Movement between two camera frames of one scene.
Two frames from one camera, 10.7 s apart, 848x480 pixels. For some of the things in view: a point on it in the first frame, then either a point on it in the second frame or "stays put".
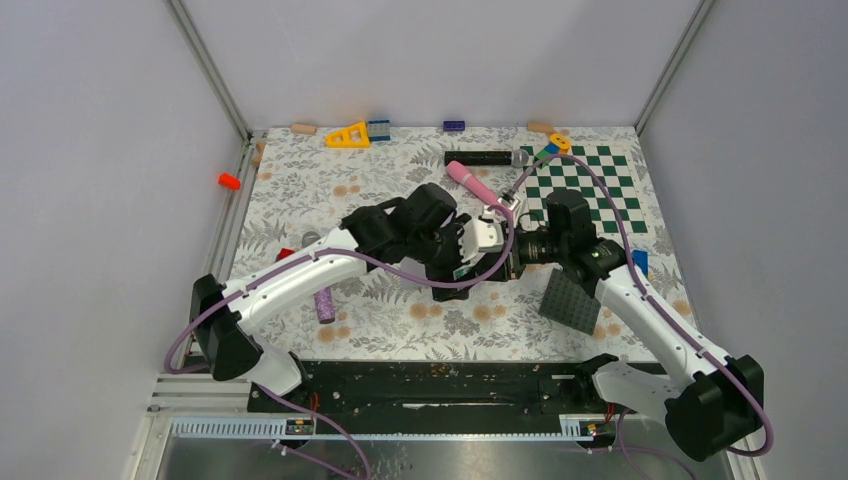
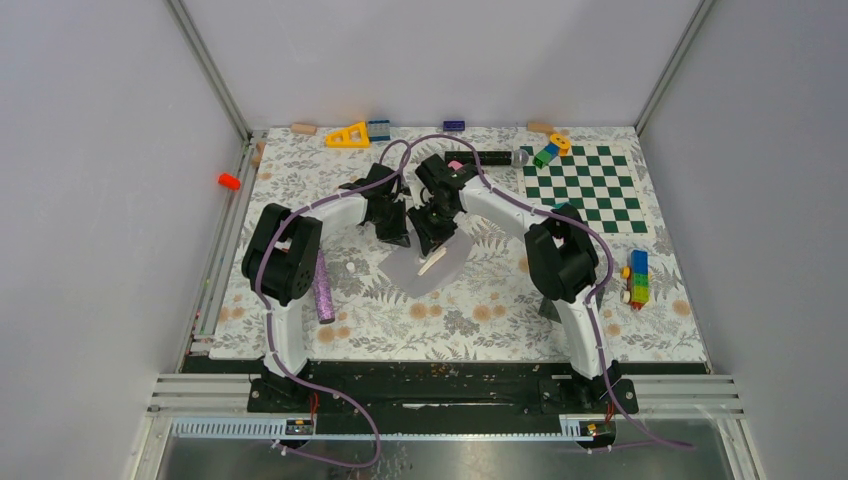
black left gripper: (453, 231) -> (398, 235)
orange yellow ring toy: (561, 142) stays put
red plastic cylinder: (229, 181) stays put
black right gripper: (490, 261) -> (430, 238)
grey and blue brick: (379, 130) stays put
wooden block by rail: (255, 160) stays put
